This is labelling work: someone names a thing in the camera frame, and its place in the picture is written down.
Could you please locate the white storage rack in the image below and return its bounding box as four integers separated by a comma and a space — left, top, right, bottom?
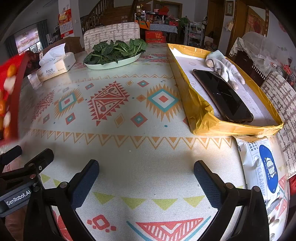
185, 22, 205, 45

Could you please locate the white work glove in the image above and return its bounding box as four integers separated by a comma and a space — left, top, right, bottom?
205, 50, 245, 91

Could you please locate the red box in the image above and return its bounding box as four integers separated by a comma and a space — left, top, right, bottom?
0, 50, 31, 146

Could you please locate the yellow taped shallow box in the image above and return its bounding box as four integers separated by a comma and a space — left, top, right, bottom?
167, 43, 284, 137

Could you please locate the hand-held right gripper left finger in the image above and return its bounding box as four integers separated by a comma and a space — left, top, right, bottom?
23, 159, 100, 241

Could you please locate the white patterned chair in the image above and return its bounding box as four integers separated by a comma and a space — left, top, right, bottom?
261, 71, 296, 179

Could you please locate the white tissue box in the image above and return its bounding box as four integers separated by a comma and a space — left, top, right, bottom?
37, 43, 76, 82

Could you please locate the brown chair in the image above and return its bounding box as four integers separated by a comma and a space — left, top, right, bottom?
43, 37, 84, 55

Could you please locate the wooden staircase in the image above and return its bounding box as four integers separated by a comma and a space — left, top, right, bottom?
80, 0, 139, 35

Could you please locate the red wall calendar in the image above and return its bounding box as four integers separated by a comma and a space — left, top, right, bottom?
58, 0, 75, 37

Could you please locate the table with checked cloth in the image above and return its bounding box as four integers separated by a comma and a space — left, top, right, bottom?
139, 22, 178, 43

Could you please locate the plate of green leaves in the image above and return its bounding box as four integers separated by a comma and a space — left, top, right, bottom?
84, 38, 148, 65

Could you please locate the window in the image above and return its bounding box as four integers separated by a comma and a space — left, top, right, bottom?
14, 27, 40, 55

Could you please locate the white wet wipes pack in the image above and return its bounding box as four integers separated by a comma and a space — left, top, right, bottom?
233, 136, 289, 232

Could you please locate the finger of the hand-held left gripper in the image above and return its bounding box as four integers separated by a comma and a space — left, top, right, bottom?
0, 146, 23, 165
0, 149, 54, 183

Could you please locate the white chair back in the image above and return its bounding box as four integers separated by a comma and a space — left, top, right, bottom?
83, 22, 140, 51

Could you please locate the pale green oval plate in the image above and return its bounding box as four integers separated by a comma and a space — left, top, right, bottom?
84, 53, 141, 70

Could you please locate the black smartphone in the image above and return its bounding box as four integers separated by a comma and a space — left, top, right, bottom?
192, 69, 254, 123

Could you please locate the person's left hand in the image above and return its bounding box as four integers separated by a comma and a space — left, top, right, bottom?
5, 205, 28, 240

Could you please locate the cabinet with lace cloth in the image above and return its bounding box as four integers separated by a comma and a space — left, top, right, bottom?
229, 31, 285, 79

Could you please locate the teal curtain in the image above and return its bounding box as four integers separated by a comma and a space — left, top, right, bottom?
37, 20, 48, 50

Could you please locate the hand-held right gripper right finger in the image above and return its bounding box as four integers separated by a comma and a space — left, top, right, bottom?
194, 160, 270, 241

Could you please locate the red gift carton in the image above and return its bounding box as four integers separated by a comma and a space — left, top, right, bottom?
145, 31, 167, 43

